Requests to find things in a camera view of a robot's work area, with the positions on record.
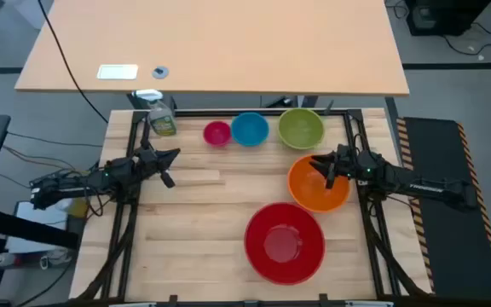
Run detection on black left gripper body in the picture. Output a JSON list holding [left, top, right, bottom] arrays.
[[134, 146, 168, 177]]

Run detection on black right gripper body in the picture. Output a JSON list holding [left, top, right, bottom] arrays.
[[333, 143, 362, 180]]

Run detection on orange bowl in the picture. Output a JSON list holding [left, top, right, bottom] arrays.
[[286, 153, 352, 214]]

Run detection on green bowl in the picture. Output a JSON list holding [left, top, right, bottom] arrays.
[[277, 107, 326, 151]]

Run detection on small pink bowl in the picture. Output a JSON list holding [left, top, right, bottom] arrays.
[[202, 120, 233, 148]]

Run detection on blue bowl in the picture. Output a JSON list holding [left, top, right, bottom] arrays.
[[230, 112, 270, 148]]

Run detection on green cleaner spray bottle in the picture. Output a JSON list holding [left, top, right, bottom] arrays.
[[131, 89, 178, 137]]

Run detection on large red bowl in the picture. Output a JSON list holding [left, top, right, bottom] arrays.
[[244, 202, 326, 286]]

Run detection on white rectangular card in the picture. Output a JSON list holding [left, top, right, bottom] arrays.
[[96, 64, 139, 81]]

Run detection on black hazard-striped floor mat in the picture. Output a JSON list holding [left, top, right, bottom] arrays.
[[396, 116, 491, 302]]

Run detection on white box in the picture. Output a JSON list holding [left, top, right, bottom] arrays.
[[5, 200, 71, 255]]

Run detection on light wooden desk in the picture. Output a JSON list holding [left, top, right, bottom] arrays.
[[14, 0, 411, 97]]

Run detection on black equipment box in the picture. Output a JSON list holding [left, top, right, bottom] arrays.
[[405, 0, 491, 38]]

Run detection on black aluminium table frame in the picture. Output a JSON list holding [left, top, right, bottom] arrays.
[[74, 108, 433, 307]]

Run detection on long black cable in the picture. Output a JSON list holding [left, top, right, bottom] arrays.
[[36, 0, 109, 124]]

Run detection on black floor cable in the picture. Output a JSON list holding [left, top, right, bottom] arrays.
[[440, 20, 491, 57]]

